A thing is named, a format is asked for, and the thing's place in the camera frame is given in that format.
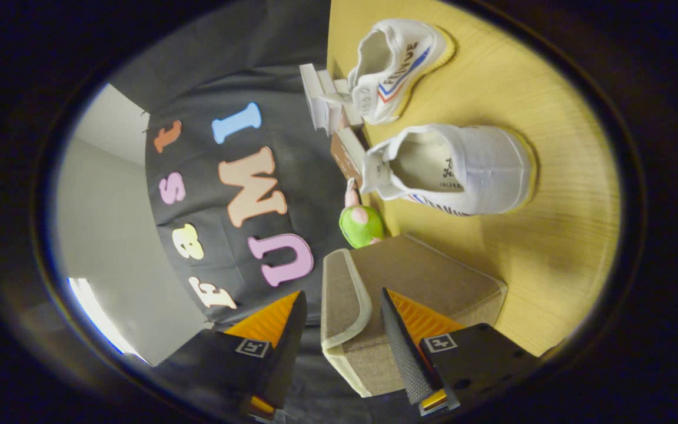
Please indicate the white canvas shoe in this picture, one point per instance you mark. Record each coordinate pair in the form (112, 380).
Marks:
(392, 65)
(480, 165)

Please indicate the plain white book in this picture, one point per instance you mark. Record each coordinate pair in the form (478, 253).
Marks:
(326, 82)

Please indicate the green plush toy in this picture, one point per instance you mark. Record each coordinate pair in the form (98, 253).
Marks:
(361, 227)

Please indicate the brown illustrated book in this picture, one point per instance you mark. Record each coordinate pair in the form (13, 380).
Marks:
(348, 156)

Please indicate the beige fabric storage box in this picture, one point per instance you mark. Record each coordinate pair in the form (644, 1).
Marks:
(421, 265)

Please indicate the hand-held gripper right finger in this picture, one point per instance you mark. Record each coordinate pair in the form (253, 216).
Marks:
(404, 353)

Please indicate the black backdrop cloth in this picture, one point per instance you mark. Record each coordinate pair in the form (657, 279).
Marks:
(315, 176)

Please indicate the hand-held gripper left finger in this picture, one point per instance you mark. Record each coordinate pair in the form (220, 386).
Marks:
(292, 353)

